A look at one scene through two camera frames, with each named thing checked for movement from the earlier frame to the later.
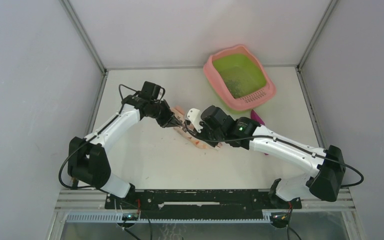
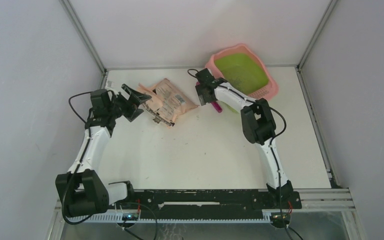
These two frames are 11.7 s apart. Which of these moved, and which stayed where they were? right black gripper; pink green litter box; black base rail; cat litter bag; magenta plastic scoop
Moved: right black gripper; cat litter bag; magenta plastic scoop
Stayed: pink green litter box; black base rail
